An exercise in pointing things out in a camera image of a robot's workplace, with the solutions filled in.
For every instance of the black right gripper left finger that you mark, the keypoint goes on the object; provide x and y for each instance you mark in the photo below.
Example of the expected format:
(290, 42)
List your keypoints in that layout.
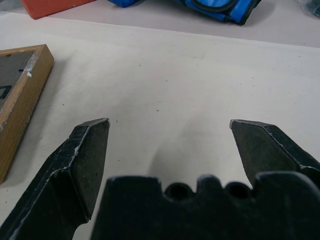
(75, 170)

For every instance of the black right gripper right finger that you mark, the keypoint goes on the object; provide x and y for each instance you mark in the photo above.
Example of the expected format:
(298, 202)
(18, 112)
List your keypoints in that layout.
(270, 147)

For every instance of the dark green object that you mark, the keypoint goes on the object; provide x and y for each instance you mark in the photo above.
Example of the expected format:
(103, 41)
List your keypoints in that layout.
(312, 7)

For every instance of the blue fabric pouch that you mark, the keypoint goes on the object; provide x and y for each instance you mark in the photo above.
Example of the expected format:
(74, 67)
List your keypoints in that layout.
(200, 8)

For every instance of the orange block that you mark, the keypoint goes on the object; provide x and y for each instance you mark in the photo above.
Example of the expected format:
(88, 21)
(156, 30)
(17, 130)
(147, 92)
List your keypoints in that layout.
(50, 7)

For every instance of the wooden framed tray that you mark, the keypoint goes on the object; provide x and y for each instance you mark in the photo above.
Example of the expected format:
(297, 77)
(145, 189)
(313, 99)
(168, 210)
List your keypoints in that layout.
(22, 105)

